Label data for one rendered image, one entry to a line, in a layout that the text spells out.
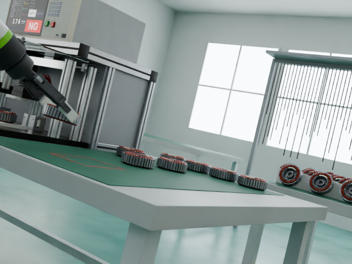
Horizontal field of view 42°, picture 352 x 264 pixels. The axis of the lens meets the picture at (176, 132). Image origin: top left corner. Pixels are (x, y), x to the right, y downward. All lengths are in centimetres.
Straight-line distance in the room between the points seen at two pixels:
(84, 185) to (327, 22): 745
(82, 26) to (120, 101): 32
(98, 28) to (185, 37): 773
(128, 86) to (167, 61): 782
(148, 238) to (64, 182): 24
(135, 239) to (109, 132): 93
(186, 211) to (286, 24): 767
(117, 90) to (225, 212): 88
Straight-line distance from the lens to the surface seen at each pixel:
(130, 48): 200
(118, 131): 187
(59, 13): 186
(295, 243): 174
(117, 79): 182
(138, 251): 95
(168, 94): 947
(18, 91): 179
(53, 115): 134
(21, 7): 207
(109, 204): 96
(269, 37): 858
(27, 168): 117
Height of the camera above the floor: 90
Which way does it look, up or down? level
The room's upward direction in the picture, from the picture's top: 13 degrees clockwise
